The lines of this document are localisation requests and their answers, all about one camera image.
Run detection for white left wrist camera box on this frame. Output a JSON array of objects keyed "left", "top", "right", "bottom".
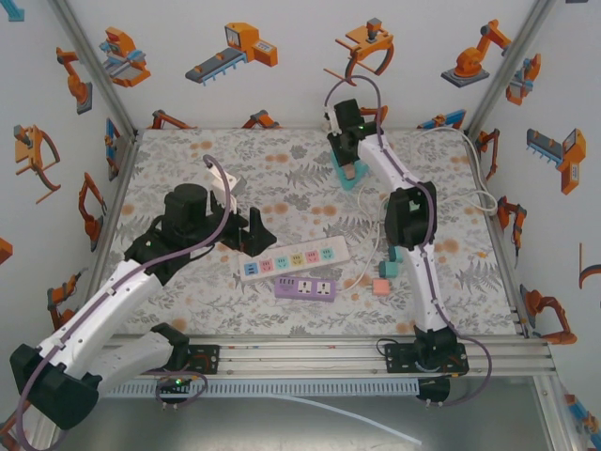
[{"left": 205, "top": 164, "right": 249, "bottom": 197}]

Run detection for aluminium side rail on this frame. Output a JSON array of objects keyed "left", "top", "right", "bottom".
[
  {"left": 84, "top": 131, "right": 145, "bottom": 292},
  {"left": 462, "top": 129, "right": 532, "bottom": 339}
]

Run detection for black controller box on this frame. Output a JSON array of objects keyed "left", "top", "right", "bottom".
[
  {"left": 156, "top": 375, "right": 194, "bottom": 400},
  {"left": 415, "top": 378, "right": 452, "bottom": 405}
]

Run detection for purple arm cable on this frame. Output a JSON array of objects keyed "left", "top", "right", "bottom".
[
  {"left": 13, "top": 157, "right": 234, "bottom": 451},
  {"left": 323, "top": 74, "right": 494, "bottom": 409}
]

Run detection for aluminium corner post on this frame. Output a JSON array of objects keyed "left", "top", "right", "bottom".
[
  {"left": 46, "top": 0, "right": 142, "bottom": 142},
  {"left": 462, "top": 0, "right": 562, "bottom": 140}
]

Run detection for aluminium front rail base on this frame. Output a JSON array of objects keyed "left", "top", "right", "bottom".
[{"left": 44, "top": 331, "right": 558, "bottom": 380}]

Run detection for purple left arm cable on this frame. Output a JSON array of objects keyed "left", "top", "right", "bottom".
[{"left": 13, "top": 157, "right": 234, "bottom": 451}]

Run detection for white slotted cable duct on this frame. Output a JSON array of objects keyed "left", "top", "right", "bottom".
[{"left": 100, "top": 379, "right": 420, "bottom": 398}]

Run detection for purple power strip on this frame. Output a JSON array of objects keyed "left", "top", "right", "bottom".
[{"left": 273, "top": 275, "right": 338, "bottom": 302}]

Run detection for floral print table cover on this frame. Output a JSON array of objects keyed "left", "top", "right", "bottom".
[{"left": 88, "top": 127, "right": 530, "bottom": 337}]

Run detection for white multi-socket power strip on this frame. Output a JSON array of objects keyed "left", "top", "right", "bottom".
[{"left": 237, "top": 236, "right": 353, "bottom": 283}]

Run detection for teal triangular power strip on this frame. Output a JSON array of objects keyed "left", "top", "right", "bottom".
[{"left": 330, "top": 148, "right": 371, "bottom": 193}]

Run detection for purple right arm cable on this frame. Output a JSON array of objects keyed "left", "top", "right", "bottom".
[{"left": 323, "top": 74, "right": 494, "bottom": 409}]

